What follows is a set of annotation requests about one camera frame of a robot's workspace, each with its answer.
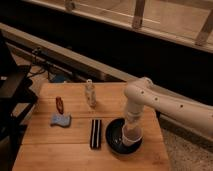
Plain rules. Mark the clear plastic bottle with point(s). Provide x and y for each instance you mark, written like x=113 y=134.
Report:
x=90 y=93

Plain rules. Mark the black round saucer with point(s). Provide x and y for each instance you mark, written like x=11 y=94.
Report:
x=113 y=135

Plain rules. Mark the blue sponge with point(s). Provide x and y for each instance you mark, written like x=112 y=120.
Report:
x=60 y=120

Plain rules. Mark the blue object under table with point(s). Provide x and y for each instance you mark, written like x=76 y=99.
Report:
x=58 y=79

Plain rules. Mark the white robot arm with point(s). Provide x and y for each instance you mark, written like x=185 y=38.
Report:
x=192 y=114

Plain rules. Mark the red brown small tool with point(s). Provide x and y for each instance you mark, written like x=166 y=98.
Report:
x=59 y=105

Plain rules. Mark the white ceramic cup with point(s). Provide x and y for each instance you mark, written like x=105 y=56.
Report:
x=131 y=140

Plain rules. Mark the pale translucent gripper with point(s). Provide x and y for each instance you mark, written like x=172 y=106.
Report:
x=132 y=126

